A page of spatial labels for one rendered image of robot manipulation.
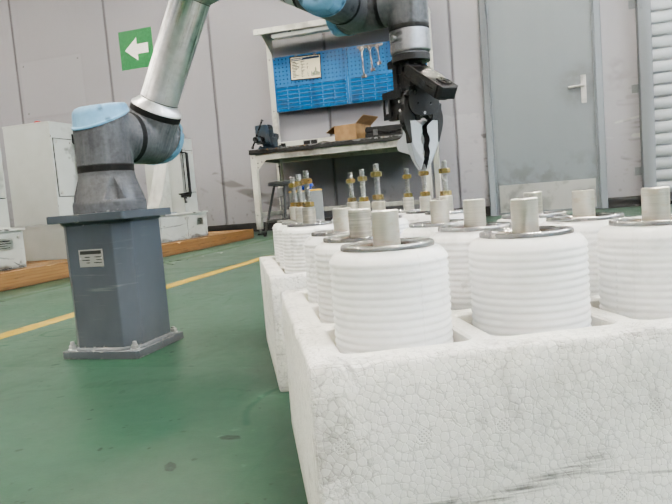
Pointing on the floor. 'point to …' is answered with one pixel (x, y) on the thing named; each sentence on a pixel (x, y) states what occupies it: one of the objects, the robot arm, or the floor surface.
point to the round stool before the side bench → (272, 202)
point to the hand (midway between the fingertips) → (425, 162)
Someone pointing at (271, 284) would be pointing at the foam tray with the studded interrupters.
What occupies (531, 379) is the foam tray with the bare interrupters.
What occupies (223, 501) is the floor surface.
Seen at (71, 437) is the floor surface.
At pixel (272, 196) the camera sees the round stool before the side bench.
